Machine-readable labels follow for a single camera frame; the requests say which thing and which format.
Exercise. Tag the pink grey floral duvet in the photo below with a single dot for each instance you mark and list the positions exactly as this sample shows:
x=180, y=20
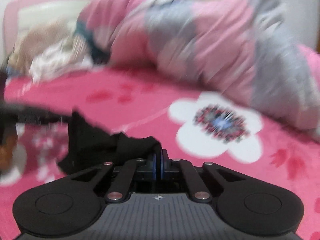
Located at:
x=240, y=48

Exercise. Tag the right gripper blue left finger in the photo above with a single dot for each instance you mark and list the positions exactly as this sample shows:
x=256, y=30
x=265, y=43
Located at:
x=147, y=167

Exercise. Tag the pink floral bed blanket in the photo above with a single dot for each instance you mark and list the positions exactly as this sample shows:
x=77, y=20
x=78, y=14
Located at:
x=141, y=103

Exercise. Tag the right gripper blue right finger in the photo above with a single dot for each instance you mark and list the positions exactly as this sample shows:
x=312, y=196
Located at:
x=167, y=168

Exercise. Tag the black t-shirt white print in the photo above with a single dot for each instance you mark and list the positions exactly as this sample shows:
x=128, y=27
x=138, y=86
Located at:
x=90, y=146

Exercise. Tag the pink white headboard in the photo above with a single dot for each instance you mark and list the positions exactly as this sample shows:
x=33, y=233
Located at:
x=21, y=15

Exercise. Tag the person's left hand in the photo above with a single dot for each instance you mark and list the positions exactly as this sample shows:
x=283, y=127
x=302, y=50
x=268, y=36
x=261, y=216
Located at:
x=9, y=140

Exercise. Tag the pile of clothes on bed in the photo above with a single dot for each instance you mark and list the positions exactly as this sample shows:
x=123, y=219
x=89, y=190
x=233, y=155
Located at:
x=50, y=50

